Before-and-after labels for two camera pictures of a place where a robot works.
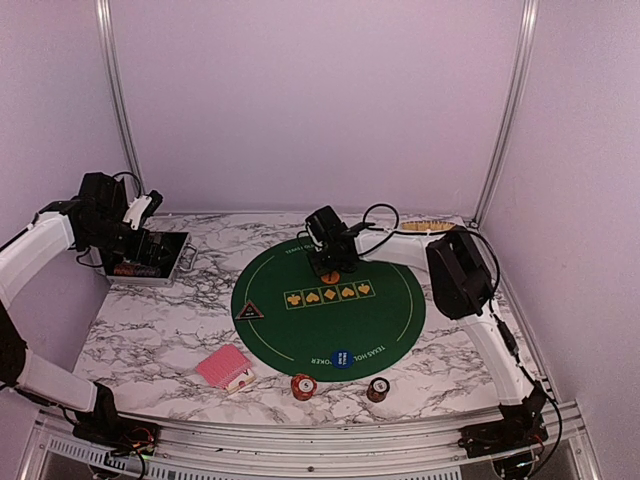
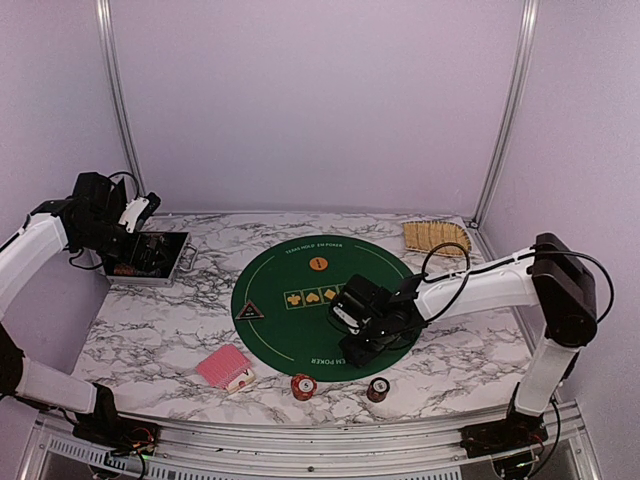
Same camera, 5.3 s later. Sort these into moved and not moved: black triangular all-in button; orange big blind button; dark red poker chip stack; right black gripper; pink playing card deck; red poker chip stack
Moved: orange big blind button; right black gripper
Not moved: black triangular all-in button; pink playing card deck; dark red poker chip stack; red poker chip stack
